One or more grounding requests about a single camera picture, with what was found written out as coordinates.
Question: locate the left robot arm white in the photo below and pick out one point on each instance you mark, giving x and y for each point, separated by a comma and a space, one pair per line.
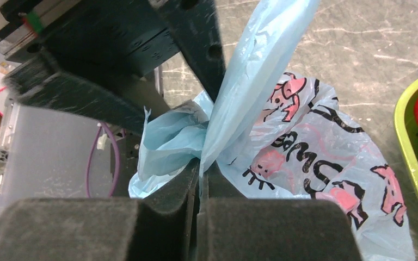
96, 58

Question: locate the green plastic fruit basket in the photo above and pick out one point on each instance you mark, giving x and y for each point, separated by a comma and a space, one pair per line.
407, 131

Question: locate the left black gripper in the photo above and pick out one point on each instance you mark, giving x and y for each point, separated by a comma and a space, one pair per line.
96, 49

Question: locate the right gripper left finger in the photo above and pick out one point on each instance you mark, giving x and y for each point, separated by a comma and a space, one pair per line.
174, 198

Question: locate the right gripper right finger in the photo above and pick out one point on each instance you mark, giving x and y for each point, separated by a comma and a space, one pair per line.
216, 191

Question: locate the blue plastic bag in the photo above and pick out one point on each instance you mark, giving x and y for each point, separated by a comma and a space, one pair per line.
277, 134

